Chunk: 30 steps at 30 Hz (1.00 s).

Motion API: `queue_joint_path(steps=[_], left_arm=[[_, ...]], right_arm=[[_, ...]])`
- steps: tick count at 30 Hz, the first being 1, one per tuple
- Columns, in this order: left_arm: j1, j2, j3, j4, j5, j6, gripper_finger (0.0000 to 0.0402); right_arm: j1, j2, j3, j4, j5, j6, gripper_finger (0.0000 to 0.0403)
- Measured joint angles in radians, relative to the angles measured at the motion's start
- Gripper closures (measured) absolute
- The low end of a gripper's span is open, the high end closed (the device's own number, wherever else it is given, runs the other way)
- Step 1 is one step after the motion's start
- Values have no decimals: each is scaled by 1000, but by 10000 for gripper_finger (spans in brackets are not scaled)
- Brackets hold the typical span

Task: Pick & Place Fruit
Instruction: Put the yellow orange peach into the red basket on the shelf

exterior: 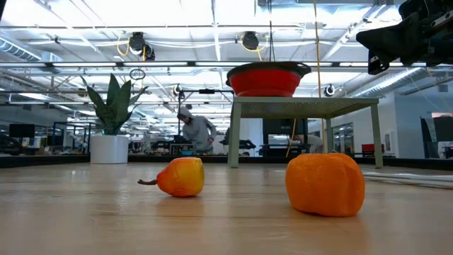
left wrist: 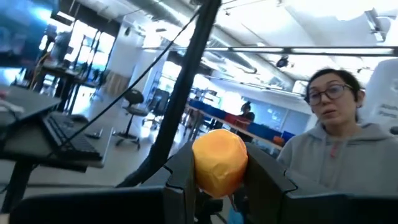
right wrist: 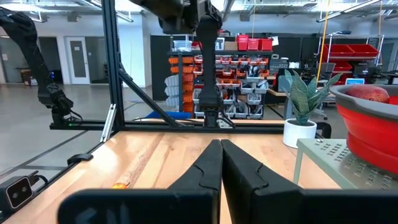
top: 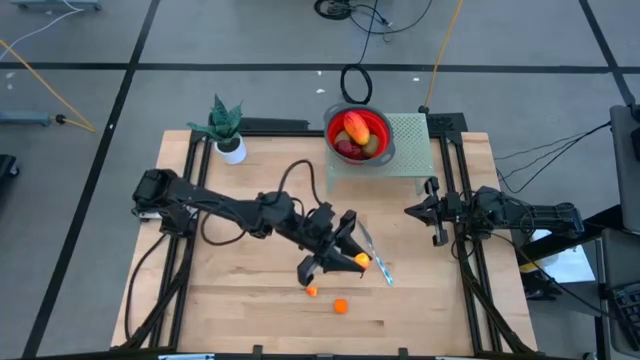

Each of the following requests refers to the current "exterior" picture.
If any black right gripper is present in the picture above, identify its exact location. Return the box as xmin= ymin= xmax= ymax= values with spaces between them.
xmin=356 ymin=0 xmax=453 ymax=75

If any toy orange fruit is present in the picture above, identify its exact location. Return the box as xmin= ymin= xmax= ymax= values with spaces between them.
xmin=285 ymin=152 xmax=366 ymax=218

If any small orange-yellow toy pear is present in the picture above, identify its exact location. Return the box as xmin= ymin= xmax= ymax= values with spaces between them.
xmin=137 ymin=157 xmax=205 ymax=198

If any black partition panel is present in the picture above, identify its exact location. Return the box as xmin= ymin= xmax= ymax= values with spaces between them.
xmin=420 ymin=115 xmax=453 ymax=159

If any green perforated metal shelf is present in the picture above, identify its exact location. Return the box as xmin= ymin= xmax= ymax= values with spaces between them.
xmin=227 ymin=96 xmax=384 ymax=169

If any person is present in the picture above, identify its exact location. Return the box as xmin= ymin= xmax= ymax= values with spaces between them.
xmin=176 ymin=107 xmax=218 ymax=156
xmin=292 ymin=133 xmax=325 ymax=154

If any red collapsible bowl grey rim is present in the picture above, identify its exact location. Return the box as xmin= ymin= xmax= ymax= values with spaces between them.
xmin=225 ymin=60 xmax=313 ymax=98

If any black monitor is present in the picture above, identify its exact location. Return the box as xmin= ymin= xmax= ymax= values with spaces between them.
xmin=262 ymin=118 xmax=309 ymax=135
xmin=8 ymin=123 xmax=35 ymax=139

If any green snake plant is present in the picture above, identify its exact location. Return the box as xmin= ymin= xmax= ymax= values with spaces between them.
xmin=80 ymin=73 xmax=149 ymax=137

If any white plant pot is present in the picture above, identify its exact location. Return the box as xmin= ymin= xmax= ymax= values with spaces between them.
xmin=89 ymin=135 xmax=130 ymax=165

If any silver ceiling duct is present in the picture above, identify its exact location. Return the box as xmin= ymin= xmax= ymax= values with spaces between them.
xmin=348 ymin=65 xmax=440 ymax=99

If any black hanging cable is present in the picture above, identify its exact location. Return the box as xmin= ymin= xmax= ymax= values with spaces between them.
xmin=266 ymin=0 xmax=277 ymax=64

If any black ceiling cable reel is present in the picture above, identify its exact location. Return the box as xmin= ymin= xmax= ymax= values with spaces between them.
xmin=129 ymin=31 xmax=156 ymax=62
xmin=242 ymin=31 xmax=260 ymax=51

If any black camera gantry frame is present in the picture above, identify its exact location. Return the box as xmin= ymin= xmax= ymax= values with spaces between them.
xmin=177 ymin=88 xmax=235 ymax=156

